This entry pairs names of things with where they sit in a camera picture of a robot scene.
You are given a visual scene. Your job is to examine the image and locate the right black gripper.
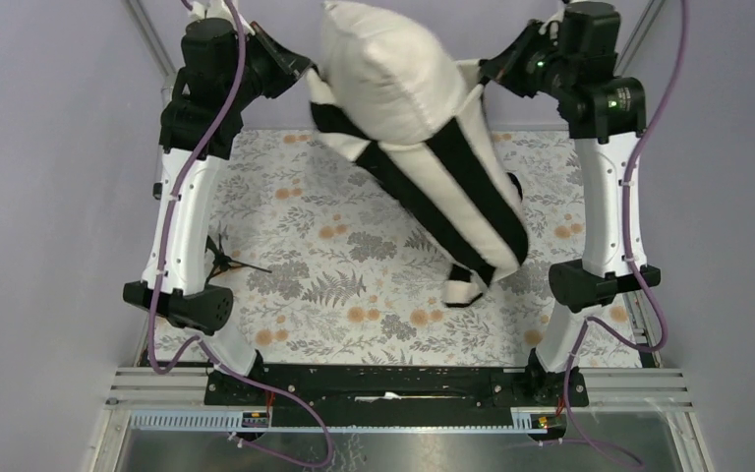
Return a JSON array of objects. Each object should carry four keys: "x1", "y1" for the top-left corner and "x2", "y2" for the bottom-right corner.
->
[{"x1": 475, "y1": 20, "x2": 571, "y2": 100}]

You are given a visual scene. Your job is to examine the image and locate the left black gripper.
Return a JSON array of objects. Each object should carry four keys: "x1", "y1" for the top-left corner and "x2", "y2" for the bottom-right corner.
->
[{"x1": 222, "y1": 20, "x2": 311, "y2": 110}]

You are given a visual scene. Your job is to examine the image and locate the white pillow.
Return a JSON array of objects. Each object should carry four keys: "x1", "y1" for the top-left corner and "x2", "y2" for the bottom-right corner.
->
[{"x1": 319, "y1": 1, "x2": 469, "y2": 145}]

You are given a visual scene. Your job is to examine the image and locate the black white striped pillowcase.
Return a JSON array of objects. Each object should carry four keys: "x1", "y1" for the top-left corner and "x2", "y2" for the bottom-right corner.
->
[{"x1": 307, "y1": 59, "x2": 530, "y2": 308}]

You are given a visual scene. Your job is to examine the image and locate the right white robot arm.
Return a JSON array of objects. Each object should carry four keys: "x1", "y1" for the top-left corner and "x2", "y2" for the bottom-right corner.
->
[{"x1": 480, "y1": 1, "x2": 661, "y2": 405}]

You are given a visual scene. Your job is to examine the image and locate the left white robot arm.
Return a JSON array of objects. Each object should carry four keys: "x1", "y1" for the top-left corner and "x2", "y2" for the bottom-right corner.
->
[{"x1": 123, "y1": 1, "x2": 312, "y2": 404}]

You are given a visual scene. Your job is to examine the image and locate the floral patterned table mat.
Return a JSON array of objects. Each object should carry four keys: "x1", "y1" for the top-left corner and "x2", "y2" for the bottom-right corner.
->
[{"x1": 210, "y1": 130, "x2": 586, "y2": 367}]

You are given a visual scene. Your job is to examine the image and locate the black microphone stand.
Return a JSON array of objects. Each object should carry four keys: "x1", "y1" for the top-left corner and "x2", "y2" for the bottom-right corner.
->
[{"x1": 205, "y1": 236, "x2": 271, "y2": 282}]

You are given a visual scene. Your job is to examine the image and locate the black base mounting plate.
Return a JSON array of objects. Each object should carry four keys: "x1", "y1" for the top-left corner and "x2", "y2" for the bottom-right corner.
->
[{"x1": 204, "y1": 364, "x2": 589, "y2": 428}]

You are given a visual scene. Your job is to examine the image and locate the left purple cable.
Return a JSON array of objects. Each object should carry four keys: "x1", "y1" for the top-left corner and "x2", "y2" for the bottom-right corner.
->
[{"x1": 146, "y1": 0, "x2": 336, "y2": 470}]

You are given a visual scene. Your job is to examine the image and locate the white slotted cable duct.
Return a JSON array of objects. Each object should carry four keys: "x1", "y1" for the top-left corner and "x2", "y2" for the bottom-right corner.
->
[{"x1": 129, "y1": 410, "x2": 549, "y2": 435}]

